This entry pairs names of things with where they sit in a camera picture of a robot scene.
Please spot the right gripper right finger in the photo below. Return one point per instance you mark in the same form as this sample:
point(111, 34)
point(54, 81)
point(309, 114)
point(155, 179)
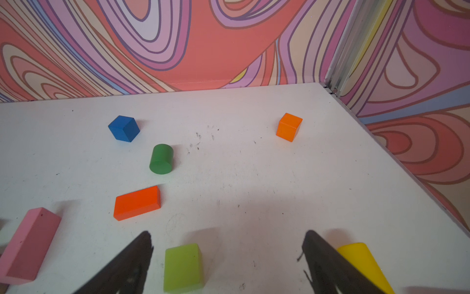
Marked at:
point(330, 273)

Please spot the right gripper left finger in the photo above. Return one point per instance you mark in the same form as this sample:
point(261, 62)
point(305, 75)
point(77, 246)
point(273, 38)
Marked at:
point(126, 273)

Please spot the yellow long brick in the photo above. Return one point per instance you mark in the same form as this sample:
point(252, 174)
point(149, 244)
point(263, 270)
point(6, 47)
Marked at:
point(359, 255)

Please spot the lime green cube brick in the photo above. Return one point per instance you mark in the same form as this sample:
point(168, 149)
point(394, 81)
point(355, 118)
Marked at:
point(183, 270)

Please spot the orange long brick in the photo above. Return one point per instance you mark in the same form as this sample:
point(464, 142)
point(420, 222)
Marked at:
point(136, 203)

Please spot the pink long brick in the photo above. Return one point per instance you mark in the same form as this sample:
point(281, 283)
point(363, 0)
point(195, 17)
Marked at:
point(25, 253)

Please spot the green half-round brick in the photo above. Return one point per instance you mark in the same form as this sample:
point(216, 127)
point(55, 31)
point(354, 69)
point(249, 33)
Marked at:
point(162, 159)

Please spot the blue cube brick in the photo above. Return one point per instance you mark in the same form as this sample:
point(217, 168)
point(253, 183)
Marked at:
point(124, 128)

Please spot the orange cube brick far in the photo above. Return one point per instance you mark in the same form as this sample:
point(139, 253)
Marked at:
point(288, 127)

